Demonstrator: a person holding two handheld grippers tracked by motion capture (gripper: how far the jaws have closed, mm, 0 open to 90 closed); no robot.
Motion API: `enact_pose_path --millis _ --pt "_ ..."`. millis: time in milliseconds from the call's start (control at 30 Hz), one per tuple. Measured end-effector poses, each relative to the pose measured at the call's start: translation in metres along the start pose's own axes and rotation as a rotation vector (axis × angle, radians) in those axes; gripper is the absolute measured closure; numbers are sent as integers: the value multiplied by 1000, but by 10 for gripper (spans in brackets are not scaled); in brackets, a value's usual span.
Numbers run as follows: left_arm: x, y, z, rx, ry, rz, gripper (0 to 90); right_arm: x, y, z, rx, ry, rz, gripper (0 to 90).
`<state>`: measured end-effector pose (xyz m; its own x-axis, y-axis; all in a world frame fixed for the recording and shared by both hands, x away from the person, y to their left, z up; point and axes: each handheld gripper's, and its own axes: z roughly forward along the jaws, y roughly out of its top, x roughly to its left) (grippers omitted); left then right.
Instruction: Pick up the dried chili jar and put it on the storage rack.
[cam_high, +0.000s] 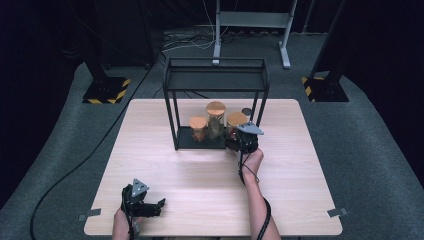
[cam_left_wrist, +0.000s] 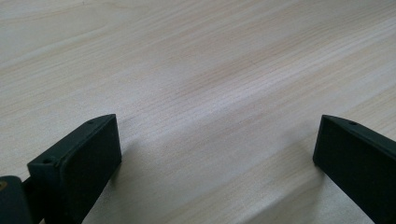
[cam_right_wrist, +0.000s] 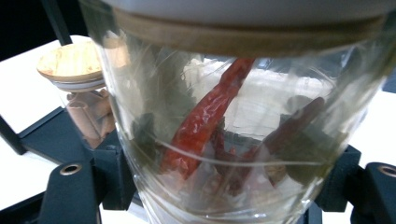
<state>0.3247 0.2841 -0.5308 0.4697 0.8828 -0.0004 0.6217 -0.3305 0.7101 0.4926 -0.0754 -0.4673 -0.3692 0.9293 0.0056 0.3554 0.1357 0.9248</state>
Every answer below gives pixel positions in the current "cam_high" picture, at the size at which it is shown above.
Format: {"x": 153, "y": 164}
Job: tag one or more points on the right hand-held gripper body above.
{"x": 248, "y": 141}

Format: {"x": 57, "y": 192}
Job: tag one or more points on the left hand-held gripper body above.
{"x": 135, "y": 197}

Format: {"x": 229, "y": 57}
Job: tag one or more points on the medium wooden-lid glass jar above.
{"x": 236, "y": 119}

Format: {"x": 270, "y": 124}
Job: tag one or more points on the tall wooden-lid glass jar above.
{"x": 216, "y": 108}

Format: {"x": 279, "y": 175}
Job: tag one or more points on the small wooden-lid glass jar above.
{"x": 198, "y": 122}

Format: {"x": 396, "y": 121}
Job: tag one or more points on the black metal rack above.
{"x": 213, "y": 80}

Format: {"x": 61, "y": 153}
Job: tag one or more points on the person's right hand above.
{"x": 254, "y": 165}

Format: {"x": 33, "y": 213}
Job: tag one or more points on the person's left hand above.
{"x": 121, "y": 226}

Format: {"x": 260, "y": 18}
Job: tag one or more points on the dark round table grommet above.
{"x": 247, "y": 111}

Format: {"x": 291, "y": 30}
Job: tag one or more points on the grey tape strip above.
{"x": 337, "y": 212}
{"x": 89, "y": 215}

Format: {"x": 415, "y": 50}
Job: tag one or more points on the black stand with striped base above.
{"x": 106, "y": 90}
{"x": 326, "y": 90}

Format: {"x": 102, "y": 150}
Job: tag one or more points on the grey metal stand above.
{"x": 253, "y": 19}

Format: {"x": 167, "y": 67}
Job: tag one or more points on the grey metal pole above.
{"x": 308, "y": 16}

